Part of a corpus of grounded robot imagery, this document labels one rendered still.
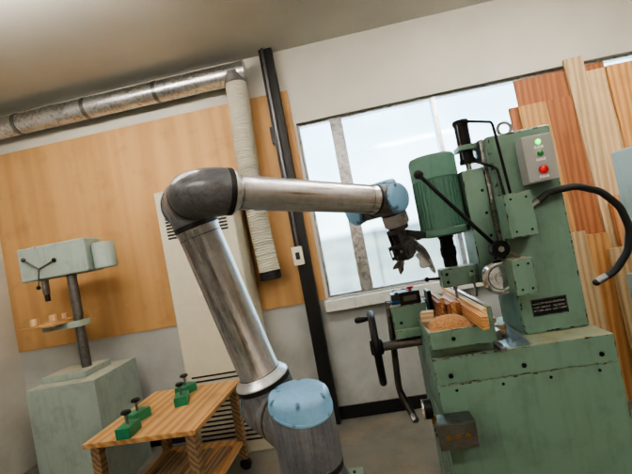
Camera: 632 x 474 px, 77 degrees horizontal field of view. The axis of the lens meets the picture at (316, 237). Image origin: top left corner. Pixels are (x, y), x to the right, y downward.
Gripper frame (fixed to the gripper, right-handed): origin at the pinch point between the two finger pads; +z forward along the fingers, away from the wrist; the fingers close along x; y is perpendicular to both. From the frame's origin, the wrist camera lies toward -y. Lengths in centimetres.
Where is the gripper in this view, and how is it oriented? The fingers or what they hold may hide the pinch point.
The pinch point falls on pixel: (418, 273)
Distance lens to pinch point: 150.1
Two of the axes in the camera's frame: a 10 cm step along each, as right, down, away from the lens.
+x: 6.4, -1.0, -7.6
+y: -6.8, 4.0, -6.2
